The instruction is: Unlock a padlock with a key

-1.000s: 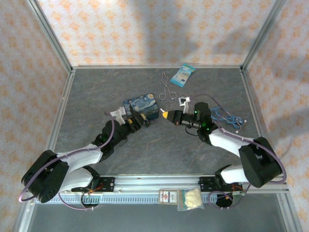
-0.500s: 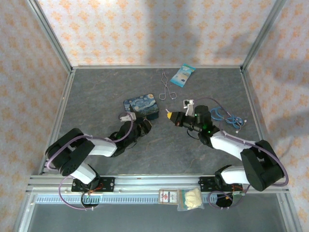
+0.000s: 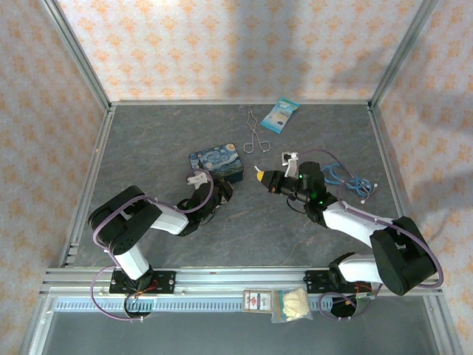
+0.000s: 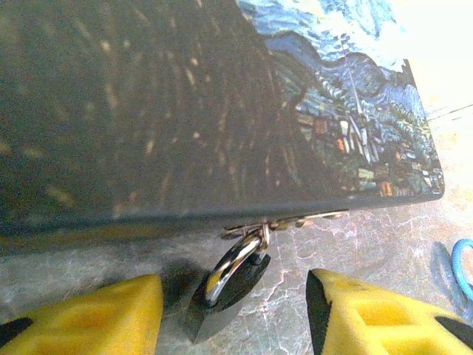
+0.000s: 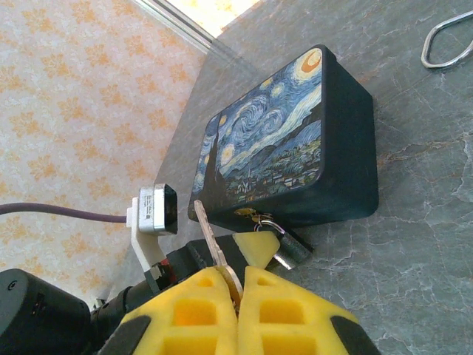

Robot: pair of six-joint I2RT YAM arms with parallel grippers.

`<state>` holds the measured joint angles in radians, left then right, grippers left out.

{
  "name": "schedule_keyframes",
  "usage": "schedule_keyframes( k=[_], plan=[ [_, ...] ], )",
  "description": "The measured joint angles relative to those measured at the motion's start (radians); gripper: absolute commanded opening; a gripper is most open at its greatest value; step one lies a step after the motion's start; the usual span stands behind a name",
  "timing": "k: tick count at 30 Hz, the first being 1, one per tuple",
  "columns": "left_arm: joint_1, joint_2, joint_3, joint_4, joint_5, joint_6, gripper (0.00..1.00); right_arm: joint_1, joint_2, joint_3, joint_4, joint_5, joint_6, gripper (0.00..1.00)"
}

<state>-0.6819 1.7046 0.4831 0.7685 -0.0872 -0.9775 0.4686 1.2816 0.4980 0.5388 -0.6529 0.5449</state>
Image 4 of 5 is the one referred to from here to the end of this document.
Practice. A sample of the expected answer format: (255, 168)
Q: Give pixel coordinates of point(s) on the starry night painted box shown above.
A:
(148, 111)

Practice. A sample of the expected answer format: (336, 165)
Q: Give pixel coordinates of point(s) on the black padlock with chrome shackle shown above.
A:
(240, 277)

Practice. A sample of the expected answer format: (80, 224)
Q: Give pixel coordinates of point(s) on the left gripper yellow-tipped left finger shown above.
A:
(81, 321)

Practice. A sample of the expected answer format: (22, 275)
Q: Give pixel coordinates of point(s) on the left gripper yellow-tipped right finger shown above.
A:
(377, 321)

